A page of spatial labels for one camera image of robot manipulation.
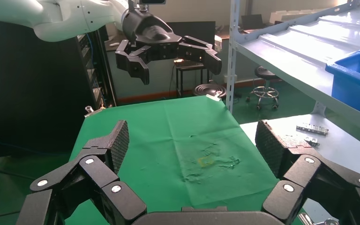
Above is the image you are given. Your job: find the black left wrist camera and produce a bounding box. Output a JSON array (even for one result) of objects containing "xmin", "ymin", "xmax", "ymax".
[{"xmin": 128, "ymin": 0, "xmax": 167, "ymax": 12}]

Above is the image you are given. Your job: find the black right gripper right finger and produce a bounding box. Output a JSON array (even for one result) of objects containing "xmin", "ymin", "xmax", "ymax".
[{"xmin": 254, "ymin": 119, "xmax": 360, "ymax": 225}]

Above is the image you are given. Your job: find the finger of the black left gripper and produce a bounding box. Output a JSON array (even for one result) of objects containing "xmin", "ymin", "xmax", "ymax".
[
  {"xmin": 177, "ymin": 36, "xmax": 223, "ymax": 76},
  {"xmin": 115, "ymin": 39, "xmax": 152, "ymax": 85}
]

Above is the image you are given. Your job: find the silver binder clip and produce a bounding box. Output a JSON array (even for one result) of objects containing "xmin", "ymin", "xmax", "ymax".
[
  {"xmin": 84, "ymin": 105, "xmax": 106, "ymax": 118},
  {"xmin": 205, "ymin": 93, "xmax": 223, "ymax": 103},
  {"xmin": 298, "ymin": 212, "xmax": 340, "ymax": 225}
]

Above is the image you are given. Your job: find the black server rack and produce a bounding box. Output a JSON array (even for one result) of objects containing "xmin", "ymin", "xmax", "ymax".
[{"xmin": 75, "ymin": 26, "xmax": 118, "ymax": 108}]

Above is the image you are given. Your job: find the black ribbed round disc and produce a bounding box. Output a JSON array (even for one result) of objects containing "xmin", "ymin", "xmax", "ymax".
[{"xmin": 193, "ymin": 83, "xmax": 227, "ymax": 100}]

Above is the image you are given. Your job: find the toothed metal strip part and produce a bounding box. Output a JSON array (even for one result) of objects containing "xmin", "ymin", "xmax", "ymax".
[
  {"xmin": 296, "ymin": 122, "xmax": 330, "ymax": 136},
  {"xmin": 304, "ymin": 136, "xmax": 321, "ymax": 147}
]

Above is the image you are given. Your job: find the small black side table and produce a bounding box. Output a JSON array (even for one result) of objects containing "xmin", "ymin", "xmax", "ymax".
[{"xmin": 175, "ymin": 60, "xmax": 210, "ymax": 99}]

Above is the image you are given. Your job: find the black floor cable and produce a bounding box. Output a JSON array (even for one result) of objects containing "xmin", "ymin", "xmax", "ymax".
[{"xmin": 0, "ymin": 164, "xmax": 35, "ymax": 181}]

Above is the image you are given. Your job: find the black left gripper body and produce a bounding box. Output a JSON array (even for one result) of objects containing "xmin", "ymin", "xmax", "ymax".
[{"xmin": 121, "ymin": 8, "xmax": 183, "ymax": 61}]

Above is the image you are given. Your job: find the large black panel board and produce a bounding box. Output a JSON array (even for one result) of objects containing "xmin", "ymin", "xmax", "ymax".
[{"xmin": 0, "ymin": 17, "xmax": 98, "ymax": 158}]

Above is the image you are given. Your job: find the white metal shelf rack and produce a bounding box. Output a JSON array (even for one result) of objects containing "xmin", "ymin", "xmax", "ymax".
[{"xmin": 225, "ymin": 0, "xmax": 360, "ymax": 139}]

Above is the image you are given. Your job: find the green table cloth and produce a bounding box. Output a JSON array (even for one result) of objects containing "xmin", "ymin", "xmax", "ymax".
[{"xmin": 65, "ymin": 95, "xmax": 281, "ymax": 225}]

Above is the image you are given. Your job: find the blue plastic bin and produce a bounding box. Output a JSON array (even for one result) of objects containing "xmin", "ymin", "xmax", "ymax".
[{"xmin": 325, "ymin": 44, "xmax": 360, "ymax": 122}]

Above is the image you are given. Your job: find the black stool chrome base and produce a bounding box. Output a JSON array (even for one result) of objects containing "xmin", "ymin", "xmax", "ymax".
[{"xmin": 245, "ymin": 66, "xmax": 280, "ymax": 112}]

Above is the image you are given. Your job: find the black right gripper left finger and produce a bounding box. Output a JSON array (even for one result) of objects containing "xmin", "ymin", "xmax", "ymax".
[{"xmin": 15, "ymin": 120, "xmax": 148, "ymax": 225}]

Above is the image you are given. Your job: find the yellow square marker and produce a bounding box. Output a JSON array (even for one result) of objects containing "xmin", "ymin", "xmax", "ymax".
[{"xmin": 197, "ymin": 156, "xmax": 215, "ymax": 168}]

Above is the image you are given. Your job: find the dark laptop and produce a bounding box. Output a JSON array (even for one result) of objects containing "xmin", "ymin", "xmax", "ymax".
[{"xmin": 241, "ymin": 14, "xmax": 265, "ymax": 31}]

